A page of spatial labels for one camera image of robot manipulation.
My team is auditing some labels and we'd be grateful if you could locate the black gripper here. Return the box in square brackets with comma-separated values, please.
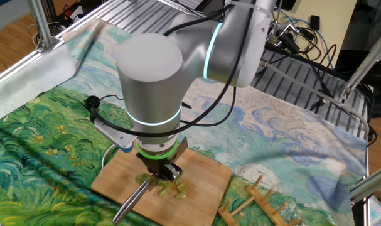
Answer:
[137, 151, 183, 183]

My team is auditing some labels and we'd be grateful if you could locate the steel kitchen knife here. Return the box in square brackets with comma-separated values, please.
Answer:
[112, 137, 188, 226]

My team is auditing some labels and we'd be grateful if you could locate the small cut pakchoi piece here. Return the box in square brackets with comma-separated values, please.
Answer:
[158, 179, 176, 198]

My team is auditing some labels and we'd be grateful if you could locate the green pakchoi stalk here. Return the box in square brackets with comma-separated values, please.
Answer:
[135, 173, 153, 186]

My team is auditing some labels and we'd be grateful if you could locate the cut pakchoi stem piece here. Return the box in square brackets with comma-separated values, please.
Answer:
[174, 183, 188, 200]

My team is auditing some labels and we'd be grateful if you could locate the bamboo cutting board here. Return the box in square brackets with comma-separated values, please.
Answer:
[91, 144, 233, 226]

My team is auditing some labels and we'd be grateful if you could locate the wooden peg rack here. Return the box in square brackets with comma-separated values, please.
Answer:
[217, 175, 304, 226]

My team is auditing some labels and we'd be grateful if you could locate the painted landscape tablecloth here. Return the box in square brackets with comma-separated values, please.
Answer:
[0, 18, 368, 226]

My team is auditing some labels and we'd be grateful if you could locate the clear plastic bag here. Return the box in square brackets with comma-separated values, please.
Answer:
[282, 200, 304, 220]

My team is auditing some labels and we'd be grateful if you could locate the small black device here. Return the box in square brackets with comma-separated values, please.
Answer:
[309, 14, 321, 31]

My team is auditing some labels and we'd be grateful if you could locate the clear plastic box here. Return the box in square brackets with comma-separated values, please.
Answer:
[368, 194, 381, 226]

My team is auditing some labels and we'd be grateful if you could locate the beige board panel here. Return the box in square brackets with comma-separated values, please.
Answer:
[281, 0, 357, 68]

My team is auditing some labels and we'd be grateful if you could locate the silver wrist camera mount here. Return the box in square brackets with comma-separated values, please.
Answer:
[94, 117, 138, 154]

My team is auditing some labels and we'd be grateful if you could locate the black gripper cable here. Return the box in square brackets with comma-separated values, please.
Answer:
[85, 0, 257, 139]

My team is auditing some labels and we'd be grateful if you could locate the translucent hose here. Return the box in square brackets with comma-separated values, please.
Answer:
[260, 61, 370, 139]

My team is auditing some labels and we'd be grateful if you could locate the aluminium frame post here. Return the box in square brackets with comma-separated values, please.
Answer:
[26, 0, 62, 53]
[340, 23, 381, 102]
[349, 161, 381, 203]

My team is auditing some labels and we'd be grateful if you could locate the blue cable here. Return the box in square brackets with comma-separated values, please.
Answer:
[273, 8, 335, 70]

